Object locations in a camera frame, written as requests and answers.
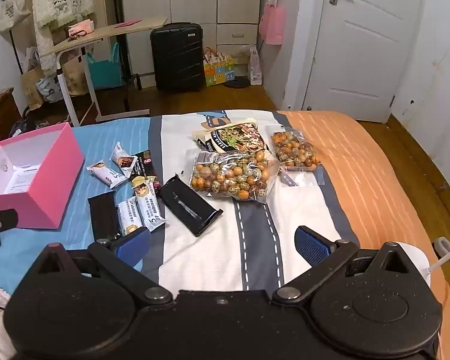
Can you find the plain black packet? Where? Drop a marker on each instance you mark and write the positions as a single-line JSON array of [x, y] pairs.
[[103, 213]]

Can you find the white paper sheet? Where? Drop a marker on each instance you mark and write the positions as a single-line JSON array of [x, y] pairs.
[[22, 178]]

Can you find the pink cardboard box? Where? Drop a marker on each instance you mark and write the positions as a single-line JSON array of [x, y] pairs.
[[41, 210]]

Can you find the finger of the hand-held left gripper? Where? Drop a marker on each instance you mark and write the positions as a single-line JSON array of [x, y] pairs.
[[3, 218]]

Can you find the small speckled nut bag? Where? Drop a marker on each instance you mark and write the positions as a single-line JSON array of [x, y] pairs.
[[294, 152]]

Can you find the pink notebook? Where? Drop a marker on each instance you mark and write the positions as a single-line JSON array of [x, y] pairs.
[[128, 24]]

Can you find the beige snack bag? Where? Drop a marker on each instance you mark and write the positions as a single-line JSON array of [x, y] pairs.
[[236, 137]]

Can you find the white standing packet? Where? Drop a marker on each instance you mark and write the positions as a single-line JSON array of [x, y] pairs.
[[255, 67]]

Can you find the teal shopping bag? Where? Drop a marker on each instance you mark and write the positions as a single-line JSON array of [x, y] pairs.
[[103, 71]]

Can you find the brown paper bag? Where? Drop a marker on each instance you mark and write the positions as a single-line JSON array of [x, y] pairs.
[[77, 75], [32, 82]]

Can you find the pink tissue pack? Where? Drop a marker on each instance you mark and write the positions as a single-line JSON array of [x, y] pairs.
[[81, 27]]

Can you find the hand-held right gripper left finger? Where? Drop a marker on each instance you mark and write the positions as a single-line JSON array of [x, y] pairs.
[[135, 243]]

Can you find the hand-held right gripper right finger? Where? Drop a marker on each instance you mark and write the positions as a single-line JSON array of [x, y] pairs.
[[311, 244]]

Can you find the key bunch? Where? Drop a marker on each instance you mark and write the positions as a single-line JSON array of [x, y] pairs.
[[78, 35]]

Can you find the black suitcase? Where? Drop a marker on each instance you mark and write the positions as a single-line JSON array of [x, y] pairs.
[[176, 56]]

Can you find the black plastic tray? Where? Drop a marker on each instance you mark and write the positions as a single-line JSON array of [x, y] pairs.
[[187, 206]]

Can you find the dark floor bag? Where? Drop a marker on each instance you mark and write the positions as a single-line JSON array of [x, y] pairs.
[[20, 123]]

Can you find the colourful gift bag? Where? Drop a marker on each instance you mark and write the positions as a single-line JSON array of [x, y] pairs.
[[219, 71]]

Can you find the black coat stand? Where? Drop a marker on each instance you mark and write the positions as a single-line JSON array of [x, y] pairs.
[[116, 26]]

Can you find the white fluffy garment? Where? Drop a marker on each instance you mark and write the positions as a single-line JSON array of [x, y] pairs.
[[60, 3]]

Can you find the pink gift bag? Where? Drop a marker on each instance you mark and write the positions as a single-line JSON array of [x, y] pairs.
[[273, 24]]

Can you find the dark wooden nightstand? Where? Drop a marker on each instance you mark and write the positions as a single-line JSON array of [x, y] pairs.
[[2, 114]]

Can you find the black round floor disc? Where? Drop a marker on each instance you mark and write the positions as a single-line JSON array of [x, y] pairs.
[[237, 82]]

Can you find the white snack bar packet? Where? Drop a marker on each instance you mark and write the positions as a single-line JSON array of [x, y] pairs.
[[105, 174], [122, 159], [129, 215], [150, 208]]

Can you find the black cracker packet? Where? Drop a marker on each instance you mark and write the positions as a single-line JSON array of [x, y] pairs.
[[144, 165]]

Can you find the white plastic device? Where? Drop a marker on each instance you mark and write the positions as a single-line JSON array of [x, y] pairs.
[[416, 258]]

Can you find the white printed plastic bag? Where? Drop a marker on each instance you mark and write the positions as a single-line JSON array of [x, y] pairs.
[[49, 90]]

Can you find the large speckled nut bag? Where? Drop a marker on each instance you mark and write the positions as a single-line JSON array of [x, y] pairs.
[[228, 176]]

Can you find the white door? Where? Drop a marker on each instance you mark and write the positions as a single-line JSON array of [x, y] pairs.
[[363, 45]]

